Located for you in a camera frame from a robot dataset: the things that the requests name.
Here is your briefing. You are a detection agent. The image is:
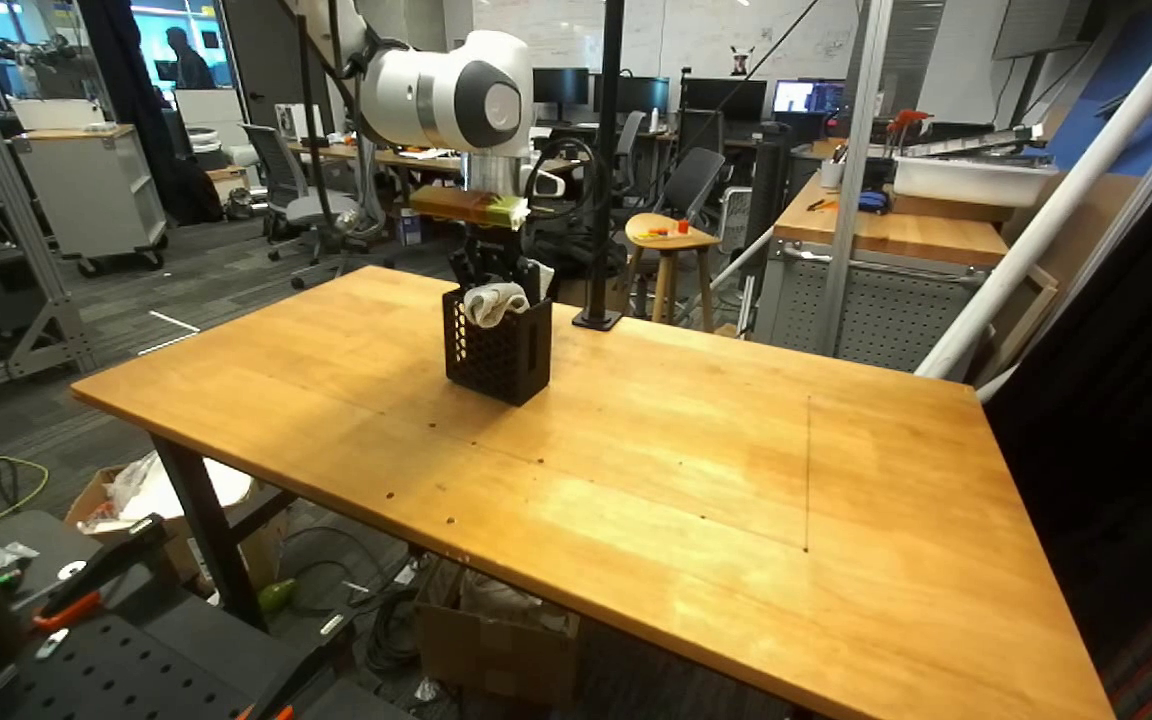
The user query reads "black perforated basket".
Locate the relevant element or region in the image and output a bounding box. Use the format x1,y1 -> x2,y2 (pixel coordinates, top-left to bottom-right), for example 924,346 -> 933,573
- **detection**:
435,283 -> 558,407

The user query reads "computer monitor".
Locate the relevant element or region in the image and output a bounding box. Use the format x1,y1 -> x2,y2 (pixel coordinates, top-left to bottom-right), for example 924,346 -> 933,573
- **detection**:
767,76 -> 856,123

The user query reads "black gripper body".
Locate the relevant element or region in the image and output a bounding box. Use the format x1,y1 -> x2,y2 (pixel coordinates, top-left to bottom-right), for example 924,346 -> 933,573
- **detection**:
447,220 -> 529,293

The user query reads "black curtain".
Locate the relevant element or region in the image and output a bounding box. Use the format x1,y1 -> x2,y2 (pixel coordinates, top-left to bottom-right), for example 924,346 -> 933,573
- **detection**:
979,134 -> 1152,659

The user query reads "white cabinet cart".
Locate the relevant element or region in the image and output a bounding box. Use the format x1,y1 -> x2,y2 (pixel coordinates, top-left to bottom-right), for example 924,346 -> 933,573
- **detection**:
10,123 -> 177,280

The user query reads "orange handled tool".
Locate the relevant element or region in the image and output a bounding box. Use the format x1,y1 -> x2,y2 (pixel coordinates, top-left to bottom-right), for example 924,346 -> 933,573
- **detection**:
22,586 -> 115,639

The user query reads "grey metal strut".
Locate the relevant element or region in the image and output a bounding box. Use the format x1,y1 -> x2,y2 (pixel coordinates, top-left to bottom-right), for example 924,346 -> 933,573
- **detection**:
818,0 -> 899,362

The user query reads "black vertical pole stand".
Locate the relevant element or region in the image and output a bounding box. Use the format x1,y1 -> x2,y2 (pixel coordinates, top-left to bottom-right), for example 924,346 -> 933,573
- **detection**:
566,0 -> 630,337

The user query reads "white leaning pole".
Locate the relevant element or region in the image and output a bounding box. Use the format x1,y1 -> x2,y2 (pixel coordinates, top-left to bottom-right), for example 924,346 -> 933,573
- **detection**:
970,90 -> 1152,407
912,0 -> 1152,386

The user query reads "black table leg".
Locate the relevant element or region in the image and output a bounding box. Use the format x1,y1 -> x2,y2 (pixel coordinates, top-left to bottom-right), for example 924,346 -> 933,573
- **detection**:
143,431 -> 275,634

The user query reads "box with white bag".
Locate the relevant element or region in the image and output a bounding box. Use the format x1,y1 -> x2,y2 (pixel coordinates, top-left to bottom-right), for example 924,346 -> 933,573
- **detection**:
65,447 -> 259,550

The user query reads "dark office chair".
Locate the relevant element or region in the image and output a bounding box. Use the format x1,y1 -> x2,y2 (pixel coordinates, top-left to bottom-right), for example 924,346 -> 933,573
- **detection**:
650,141 -> 732,233

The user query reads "white tray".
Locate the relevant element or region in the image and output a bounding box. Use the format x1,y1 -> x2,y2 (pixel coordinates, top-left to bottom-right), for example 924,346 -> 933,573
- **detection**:
888,135 -> 1066,214

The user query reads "white towel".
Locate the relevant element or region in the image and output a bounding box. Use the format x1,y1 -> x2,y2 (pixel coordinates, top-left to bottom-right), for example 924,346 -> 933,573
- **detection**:
454,280 -> 534,337

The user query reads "grey office chair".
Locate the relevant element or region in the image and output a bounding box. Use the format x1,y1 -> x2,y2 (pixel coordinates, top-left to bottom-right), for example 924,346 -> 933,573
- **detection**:
240,122 -> 342,261

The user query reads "cardboard box under table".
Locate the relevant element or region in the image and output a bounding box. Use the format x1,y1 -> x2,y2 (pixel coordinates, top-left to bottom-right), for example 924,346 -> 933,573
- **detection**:
411,567 -> 584,712

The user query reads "blue panel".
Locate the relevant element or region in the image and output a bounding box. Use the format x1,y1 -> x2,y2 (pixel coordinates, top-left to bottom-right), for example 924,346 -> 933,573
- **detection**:
1037,0 -> 1152,181

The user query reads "black perforated plate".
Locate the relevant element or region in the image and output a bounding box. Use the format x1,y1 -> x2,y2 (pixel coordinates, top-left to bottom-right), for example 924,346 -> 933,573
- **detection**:
0,586 -> 356,720

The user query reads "wooden workbench with drawers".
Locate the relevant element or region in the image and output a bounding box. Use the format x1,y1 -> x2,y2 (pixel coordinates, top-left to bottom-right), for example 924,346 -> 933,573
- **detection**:
752,170 -> 1025,381

